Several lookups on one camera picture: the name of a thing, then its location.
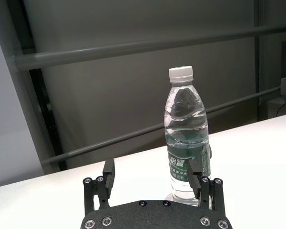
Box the thick grey horizontal rail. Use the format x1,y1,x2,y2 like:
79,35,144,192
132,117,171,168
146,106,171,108
13,25,286,72

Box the thin black cable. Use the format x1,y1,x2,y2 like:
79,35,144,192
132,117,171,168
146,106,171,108
276,94,286,118

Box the clear water bottle green label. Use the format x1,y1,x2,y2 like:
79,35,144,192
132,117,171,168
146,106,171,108
163,65,214,207

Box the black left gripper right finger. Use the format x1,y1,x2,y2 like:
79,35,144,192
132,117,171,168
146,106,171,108
185,159,226,212

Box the thin grey horizontal rail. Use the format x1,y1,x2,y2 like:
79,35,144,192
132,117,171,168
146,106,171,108
40,85,282,166

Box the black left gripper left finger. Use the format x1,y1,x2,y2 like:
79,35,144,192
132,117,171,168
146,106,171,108
82,159,116,215

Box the grey vertical frame post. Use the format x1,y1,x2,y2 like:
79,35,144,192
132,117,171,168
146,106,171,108
253,0,268,122

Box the black vertical frame post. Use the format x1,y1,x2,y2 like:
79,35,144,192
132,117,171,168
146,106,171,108
14,0,68,172

